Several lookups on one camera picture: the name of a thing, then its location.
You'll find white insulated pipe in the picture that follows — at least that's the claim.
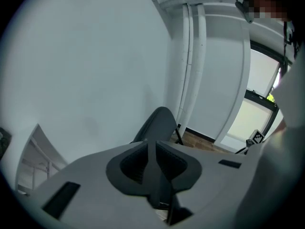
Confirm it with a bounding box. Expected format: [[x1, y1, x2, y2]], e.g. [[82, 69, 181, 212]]
[[149, 0, 237, 119], [157, 0, 194, 135]]

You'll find black cable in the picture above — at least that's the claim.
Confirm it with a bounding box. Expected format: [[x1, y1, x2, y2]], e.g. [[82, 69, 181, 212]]
[[282, 20, 300, 67]]

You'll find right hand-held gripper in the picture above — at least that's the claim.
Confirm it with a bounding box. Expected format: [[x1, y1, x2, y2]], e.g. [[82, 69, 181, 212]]
[[245, 128, 266, 152]]

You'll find black folding chair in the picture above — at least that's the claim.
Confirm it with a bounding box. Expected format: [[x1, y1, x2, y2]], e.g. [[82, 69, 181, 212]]
[[130, 106, 194, 226]]

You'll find white roller blind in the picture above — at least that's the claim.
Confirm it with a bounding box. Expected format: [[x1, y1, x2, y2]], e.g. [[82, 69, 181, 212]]
[[249, 49, 281, 97], [226, 98, 278, 150]]

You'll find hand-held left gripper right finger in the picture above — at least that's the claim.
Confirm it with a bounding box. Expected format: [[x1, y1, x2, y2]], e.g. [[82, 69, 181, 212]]
[[155, 140, 261, 215]]

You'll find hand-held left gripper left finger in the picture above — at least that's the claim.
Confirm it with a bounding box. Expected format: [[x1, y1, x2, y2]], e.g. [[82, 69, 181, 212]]
[[17, 140, 168, 229]]

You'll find white table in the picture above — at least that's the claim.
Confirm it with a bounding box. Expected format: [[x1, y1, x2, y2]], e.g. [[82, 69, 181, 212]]
[[15, 124, 69, 196]]

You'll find black window frame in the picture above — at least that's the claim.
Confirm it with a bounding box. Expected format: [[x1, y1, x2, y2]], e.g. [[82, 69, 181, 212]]
[[234, 39, 294, 155]]

